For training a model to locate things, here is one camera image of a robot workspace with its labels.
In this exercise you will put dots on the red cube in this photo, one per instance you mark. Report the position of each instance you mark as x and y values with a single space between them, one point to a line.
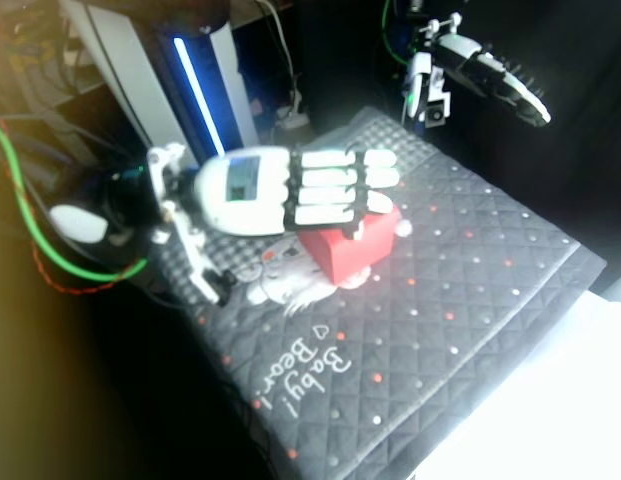
350 255

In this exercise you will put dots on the grey quilt with printed bear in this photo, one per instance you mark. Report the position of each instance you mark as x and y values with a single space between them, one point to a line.
465 300

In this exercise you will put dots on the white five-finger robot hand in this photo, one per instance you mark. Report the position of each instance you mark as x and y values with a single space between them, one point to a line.
250 200
490 75

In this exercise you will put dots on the white power adapter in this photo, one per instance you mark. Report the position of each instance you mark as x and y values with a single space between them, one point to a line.
294 117

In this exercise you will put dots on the white column with blue light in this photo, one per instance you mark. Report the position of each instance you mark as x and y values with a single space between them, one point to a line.
140 90

